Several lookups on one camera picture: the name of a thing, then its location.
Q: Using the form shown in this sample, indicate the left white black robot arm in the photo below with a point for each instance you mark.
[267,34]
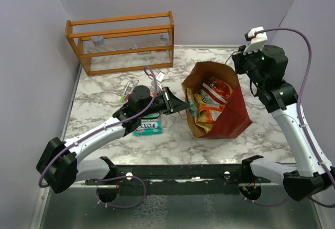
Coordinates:
[62,162]

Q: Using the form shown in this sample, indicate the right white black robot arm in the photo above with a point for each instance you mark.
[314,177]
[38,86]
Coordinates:
[313,171]

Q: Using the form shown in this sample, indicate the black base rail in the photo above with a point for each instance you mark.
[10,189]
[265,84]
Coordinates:
[177,179]

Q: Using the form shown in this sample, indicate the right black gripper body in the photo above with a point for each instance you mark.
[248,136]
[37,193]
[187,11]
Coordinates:
[248,63]

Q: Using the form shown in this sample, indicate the small patterned cup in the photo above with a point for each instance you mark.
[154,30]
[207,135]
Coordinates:
[98,40]

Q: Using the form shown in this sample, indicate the orange wooden rack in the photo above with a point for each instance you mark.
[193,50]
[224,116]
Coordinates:
[131,42]

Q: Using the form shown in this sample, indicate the teal Fox's candy bag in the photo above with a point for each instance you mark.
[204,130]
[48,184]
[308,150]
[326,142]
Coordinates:
[150,125]

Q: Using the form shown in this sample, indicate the red white chips bag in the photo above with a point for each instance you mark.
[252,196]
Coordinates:
[215,91]

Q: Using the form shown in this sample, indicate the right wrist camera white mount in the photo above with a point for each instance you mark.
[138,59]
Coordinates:
[256,41]

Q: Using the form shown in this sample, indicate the gold teal chips bag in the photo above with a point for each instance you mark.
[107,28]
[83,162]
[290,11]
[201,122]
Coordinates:
[193,112]

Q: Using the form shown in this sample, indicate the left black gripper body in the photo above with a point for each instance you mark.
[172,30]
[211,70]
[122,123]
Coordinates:
[163,102]

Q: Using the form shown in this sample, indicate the yellow M&M's candy bag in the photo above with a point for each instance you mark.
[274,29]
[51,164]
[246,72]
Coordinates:
[199,99]

